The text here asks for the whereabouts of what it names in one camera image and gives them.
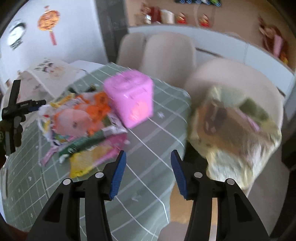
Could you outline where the beige chair near bag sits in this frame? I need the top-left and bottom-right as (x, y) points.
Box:
(185, 58), (283, 194)

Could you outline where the yellow seat cushion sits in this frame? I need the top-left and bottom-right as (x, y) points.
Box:
(170, 183), (218, 225)

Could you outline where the pink translucent snack wrapper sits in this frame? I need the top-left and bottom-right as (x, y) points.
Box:
(53, 108), (92, 137)

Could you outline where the pink yellow chip bag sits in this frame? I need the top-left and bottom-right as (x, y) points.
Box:
(69, 133), (127, 178)

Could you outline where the green snack wrapper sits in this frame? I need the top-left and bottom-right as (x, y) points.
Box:
(59, 131), (106, 157)

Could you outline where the green checked tablecloth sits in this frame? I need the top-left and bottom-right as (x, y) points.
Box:
(3, 79), (191, 240)

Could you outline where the orange snack wrapper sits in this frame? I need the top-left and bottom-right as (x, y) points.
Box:
(74, 91), (111, 136)

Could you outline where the pink plastic lidded box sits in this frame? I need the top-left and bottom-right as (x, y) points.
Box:
(103, 70), (154, 128)

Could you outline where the beige chair far left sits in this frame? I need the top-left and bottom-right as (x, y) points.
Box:
(116, 33), (146, 70)

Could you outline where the beige chair middle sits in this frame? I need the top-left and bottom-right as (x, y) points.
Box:
(139, 32), (196, 88)

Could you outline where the white sideboard cabinet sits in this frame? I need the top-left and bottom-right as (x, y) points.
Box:
(128, 24), (295, 100)

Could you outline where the red monkey plush decoration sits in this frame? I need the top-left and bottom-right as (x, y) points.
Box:
(258, 15), (288, 65)

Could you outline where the white canister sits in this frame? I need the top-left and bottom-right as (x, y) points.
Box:
(161, 9), (175, 24)

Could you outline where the red figurine left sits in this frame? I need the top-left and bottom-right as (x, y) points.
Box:
(176, 12), (187, 25)

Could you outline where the red figurine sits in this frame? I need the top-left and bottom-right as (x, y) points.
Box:
(176, 12), (187, 25)
(198, 14), (210, 28)

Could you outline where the red figurine right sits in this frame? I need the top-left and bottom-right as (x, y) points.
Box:
(198, 14), (210, 28)

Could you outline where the panda wall clock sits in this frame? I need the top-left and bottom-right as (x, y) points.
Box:
(6, 19), (27, 50)

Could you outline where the red gold wall ornament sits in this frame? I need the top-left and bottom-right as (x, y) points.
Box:
(37, 6), (60, 46)

